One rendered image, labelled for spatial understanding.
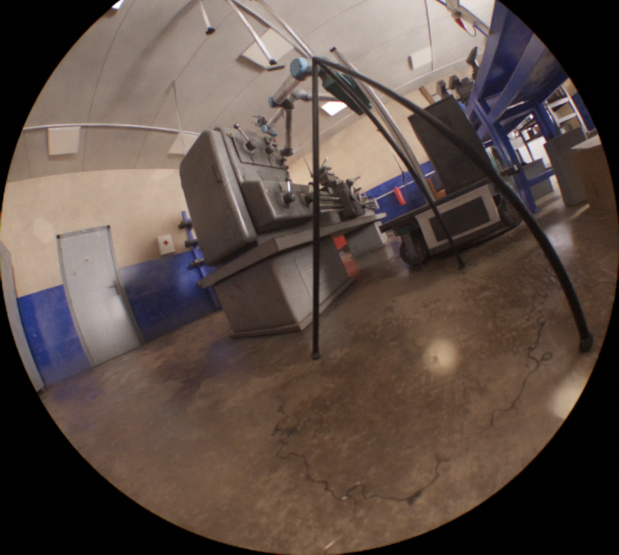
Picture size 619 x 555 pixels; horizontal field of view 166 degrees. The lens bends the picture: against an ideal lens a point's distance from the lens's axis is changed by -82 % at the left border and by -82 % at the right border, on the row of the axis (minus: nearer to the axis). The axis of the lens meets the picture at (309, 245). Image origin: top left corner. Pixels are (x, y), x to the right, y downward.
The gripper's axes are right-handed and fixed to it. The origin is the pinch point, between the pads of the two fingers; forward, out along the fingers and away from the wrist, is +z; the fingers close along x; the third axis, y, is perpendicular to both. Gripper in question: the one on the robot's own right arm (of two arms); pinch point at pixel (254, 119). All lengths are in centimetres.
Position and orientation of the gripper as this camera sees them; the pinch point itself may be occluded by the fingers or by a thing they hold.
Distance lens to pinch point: 257.5
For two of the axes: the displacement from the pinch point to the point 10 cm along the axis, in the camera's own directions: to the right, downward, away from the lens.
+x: -3.3, 8.7, 3.8
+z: -5.0, 1.8, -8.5
